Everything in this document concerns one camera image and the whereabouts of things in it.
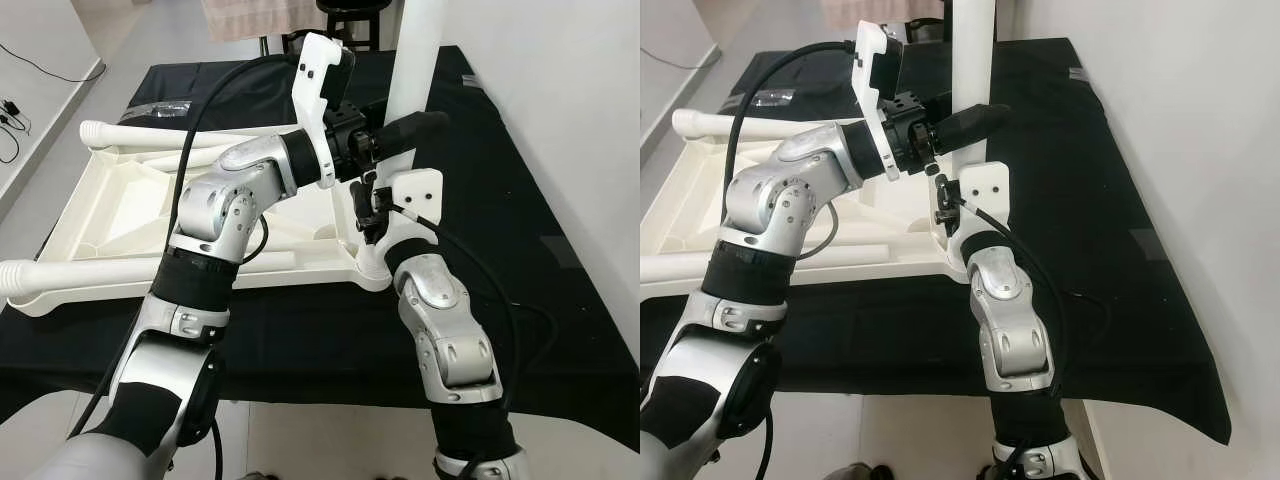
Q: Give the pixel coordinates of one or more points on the white plastic table top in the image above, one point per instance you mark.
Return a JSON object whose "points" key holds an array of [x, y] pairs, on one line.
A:
{"points": [[690, 210], [110, 210]]}

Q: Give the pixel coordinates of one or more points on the beige striped cloth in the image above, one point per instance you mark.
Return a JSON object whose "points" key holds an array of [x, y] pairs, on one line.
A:
{"points": [[260, 18], [880, 10]]}

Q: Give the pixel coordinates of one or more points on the robot grey torso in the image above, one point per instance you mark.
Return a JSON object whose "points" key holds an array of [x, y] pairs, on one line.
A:
{"points": [[85, 460], [660, 462]]}

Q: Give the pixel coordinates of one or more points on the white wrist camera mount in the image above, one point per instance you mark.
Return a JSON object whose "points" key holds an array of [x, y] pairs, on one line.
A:
{"points": [[866, 100], [415, 195], [985, 190], [315, 70]]}

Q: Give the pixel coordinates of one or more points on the grey tape piece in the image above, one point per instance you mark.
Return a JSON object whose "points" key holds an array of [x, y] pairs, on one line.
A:
{"points": [[563, 252], [468, 80], [1150, 246], [1080, 75]]}

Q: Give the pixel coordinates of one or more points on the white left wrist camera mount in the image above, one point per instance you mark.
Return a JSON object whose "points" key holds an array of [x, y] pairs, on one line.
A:
{"points": [[866, 100], [315, 70]]}

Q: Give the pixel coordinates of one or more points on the robot left leg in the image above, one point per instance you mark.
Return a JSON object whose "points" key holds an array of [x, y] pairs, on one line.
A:
{"points": [[868, 472]]}

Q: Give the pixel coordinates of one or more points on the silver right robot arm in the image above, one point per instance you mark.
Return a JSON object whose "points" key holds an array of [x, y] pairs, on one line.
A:
{"points": [[1010, 320], [445, 330]]}

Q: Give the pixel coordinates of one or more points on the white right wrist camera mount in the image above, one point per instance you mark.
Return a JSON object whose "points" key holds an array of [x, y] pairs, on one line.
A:
{"points": [[985, 190], [415, 195]]}

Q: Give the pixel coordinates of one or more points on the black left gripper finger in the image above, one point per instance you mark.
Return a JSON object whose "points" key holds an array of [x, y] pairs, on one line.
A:
{"points": [[942, 102], [975, 125], [383, 110], [415, 133]]}

